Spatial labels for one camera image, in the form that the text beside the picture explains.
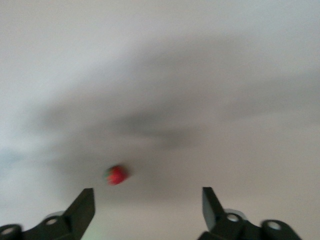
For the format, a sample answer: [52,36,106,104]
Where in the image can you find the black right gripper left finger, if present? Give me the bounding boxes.
[0,187,97,240]

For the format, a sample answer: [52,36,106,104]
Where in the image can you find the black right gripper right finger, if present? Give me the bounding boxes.
[197,186,303,240]

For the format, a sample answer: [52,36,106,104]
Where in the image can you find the red strawberry with green cap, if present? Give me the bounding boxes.
[103,164,131,186]

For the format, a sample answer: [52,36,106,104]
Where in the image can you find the brown table cover sheet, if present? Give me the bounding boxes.
[0,0,320,240]

